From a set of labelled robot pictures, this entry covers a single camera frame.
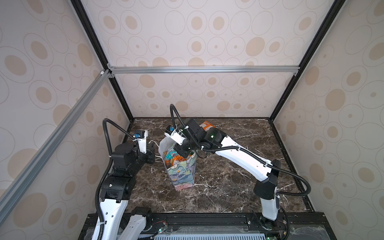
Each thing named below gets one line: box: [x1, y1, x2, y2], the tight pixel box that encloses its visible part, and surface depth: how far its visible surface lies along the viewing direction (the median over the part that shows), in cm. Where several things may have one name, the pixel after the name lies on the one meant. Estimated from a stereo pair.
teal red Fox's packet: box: [164, 147, 178, 165], surface depth 75 cm
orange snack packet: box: [199, 120, 217, 132], surface depth 115 cm
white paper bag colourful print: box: [158, 136, 198, 190], surface depth 73 cm
